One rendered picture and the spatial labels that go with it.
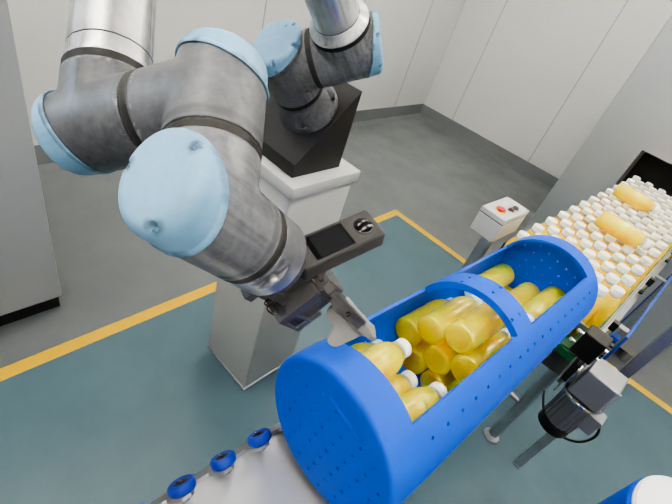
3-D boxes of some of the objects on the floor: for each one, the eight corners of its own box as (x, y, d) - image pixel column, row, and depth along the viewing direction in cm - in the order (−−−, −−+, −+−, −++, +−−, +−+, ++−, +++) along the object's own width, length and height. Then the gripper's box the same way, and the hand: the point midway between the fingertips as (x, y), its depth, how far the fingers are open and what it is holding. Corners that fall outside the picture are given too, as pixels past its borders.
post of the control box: (394, 376, 219) (486, 227, 159) (399, 373, 222) (491, 225, 162) (399, 382, 217) (494, 233, 157) (404, 378, 220) (499, 231, 160)
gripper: (207, 225, 51) (286, 276, 67) (273, 361, 40) (346, 381, 57) (261, 181, 50) (327, 244, 67) (342, 308, 40) (396, 344, 56)
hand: (351, 296), depth 62 cm, fingers open, 14 cm apart
